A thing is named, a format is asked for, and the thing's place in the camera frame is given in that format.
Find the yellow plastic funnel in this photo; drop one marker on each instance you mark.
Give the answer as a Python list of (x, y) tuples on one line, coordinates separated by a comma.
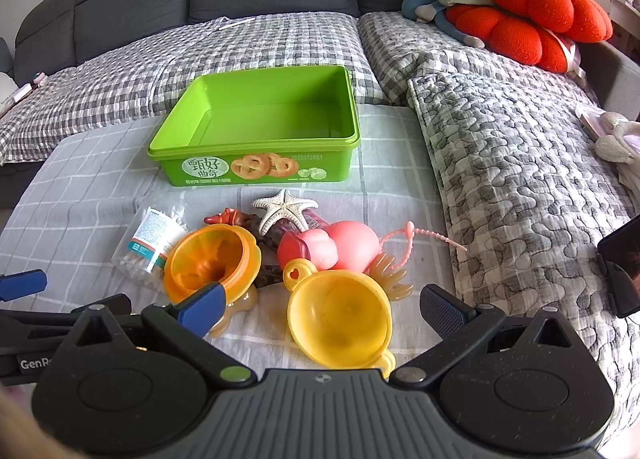
[(340, 319)]

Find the green plastic cookie box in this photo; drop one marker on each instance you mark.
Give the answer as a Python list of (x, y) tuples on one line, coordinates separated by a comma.
[(210, 169)]

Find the grey checked sofa cover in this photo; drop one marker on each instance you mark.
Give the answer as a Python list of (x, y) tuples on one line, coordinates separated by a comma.
[(410, 49), (125, 79)]

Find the pink rubber squeeze toy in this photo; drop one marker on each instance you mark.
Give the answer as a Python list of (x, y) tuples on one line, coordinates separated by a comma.
[(350, 244)]

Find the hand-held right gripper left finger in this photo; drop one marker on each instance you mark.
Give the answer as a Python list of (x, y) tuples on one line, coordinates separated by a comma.
[(205, 306)]

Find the red pumpkin cushion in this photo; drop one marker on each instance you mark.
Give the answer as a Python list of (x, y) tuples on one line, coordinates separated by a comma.
[(550, 4), (510, 39)]

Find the white shelf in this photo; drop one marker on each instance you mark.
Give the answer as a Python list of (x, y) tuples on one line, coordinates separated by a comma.
[(625, 14)]

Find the white flat packet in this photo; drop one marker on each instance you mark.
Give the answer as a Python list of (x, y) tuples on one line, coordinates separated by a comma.
[(15, 96)]

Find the white swan plush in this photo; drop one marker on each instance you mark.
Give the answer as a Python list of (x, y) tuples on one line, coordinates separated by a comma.
[(615, 144)]

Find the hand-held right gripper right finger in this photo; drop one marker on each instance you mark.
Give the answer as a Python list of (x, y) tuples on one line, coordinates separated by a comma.
[(442, 311)]

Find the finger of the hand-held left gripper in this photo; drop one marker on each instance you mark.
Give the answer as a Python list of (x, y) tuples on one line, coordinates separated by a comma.
[(22, 285), (35, 326)]

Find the white starfish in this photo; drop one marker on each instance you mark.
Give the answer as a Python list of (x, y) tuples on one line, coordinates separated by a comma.
[(282, 211)]

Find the small red toy figure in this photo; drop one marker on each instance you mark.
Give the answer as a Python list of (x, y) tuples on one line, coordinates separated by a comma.
[(227, 216)]

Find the black phone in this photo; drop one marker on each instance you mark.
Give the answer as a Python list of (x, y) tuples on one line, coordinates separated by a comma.
[(620, 264)]

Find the blue plush toy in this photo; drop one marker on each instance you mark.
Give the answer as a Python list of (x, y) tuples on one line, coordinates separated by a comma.
[(430, 4)]

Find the white paper strip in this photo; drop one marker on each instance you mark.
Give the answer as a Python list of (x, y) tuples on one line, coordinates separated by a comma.
[(235, 25)]

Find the grey quilted patterned blanket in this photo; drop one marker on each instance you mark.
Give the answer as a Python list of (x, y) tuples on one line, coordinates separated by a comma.
[(515, 189)]

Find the orange toy slice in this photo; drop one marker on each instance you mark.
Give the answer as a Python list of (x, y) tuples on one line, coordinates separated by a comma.
[(240, 259)]

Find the translucent amber rubber toy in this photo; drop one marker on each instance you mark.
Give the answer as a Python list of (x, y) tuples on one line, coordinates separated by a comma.
[(240, 306), (395, 289)]

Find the clear cotton swab container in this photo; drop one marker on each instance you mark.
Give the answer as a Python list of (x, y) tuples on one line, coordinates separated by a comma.
[(150, 239)]

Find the pale grid pattern sheet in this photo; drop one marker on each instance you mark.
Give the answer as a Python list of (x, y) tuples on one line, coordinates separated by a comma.
[(90, 199)]

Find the clear plastic packet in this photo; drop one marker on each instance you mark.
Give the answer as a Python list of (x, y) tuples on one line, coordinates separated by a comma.
[(270, 239)]

